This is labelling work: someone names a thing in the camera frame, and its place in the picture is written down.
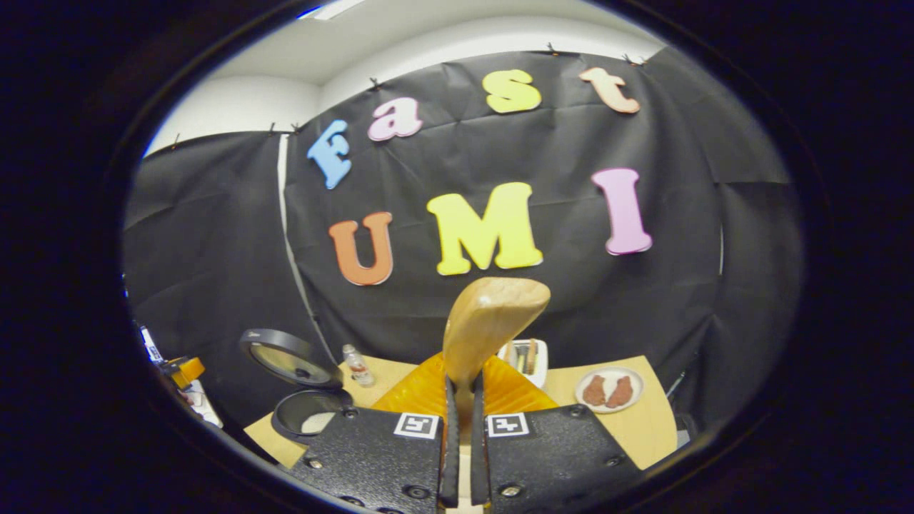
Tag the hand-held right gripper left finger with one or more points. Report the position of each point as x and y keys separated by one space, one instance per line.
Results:
x=452 y=457

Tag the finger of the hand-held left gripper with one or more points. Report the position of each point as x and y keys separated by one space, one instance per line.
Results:
x=187 y=371

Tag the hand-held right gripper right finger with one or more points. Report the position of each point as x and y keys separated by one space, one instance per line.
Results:
x=477 y=457

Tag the dark grey rice cooker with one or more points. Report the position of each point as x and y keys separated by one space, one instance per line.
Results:
x=285 y=360

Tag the wooden spoon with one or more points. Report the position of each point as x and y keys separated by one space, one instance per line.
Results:
x=489 y=321

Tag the white papers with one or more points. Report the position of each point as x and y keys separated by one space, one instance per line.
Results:
x=203 y=407

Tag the computer monitor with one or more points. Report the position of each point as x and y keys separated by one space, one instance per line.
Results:
x=150 y=346

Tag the white toaster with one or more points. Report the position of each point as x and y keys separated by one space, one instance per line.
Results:
x=539 y=364

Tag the toast slice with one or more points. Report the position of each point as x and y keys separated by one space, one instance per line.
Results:
x=531 y=355

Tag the small clear bottle red label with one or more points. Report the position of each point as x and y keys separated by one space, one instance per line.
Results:
x=357 y=368

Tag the brown meat piece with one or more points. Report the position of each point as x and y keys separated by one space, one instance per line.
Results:
x=620 y=392
x=594 y=391

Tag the white plate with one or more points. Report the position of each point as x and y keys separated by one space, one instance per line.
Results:
x=610 y=371

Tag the black backdrop cloth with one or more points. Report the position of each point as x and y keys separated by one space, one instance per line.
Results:
x=500 y=143

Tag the ceiling light panel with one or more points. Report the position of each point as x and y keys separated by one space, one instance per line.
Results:
x=332 y=8

